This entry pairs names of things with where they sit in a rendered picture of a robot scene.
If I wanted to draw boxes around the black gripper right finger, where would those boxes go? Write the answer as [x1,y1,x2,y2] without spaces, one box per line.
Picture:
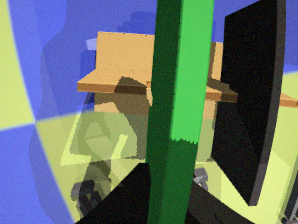
[184,181,255,224]

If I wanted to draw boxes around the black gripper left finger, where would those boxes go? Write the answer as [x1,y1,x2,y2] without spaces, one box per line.
[76,163,152,224]

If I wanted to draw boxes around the green board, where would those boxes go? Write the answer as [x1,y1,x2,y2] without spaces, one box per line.
[145,0,214,224]

